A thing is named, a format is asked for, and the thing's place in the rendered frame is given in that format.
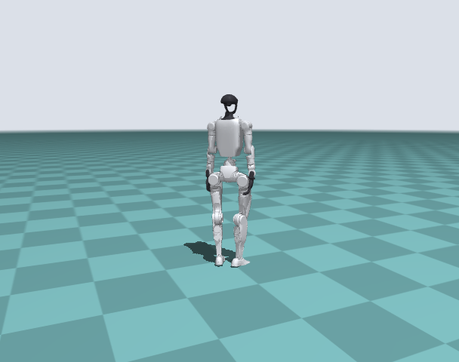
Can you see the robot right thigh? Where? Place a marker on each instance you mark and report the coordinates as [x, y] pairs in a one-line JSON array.
[[244, 200]]

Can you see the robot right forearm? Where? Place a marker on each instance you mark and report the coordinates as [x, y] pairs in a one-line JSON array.
[[250, 161]]

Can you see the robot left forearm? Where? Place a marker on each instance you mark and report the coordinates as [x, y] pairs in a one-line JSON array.
[[210, 163]]

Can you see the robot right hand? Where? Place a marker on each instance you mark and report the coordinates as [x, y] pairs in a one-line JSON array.
[[251, 177]]

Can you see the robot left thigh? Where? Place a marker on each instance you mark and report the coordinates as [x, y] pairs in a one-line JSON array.
[[216, 188]]

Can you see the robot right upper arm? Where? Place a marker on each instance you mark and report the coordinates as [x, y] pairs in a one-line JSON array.
[[246, 126]]

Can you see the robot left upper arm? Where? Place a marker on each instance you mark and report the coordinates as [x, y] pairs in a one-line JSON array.
[[212, 148]]

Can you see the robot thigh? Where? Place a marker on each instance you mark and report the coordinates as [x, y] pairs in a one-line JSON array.
[[216, 188], [244, 200]]

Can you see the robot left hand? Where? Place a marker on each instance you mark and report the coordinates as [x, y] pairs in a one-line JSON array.
[[207, 183]]

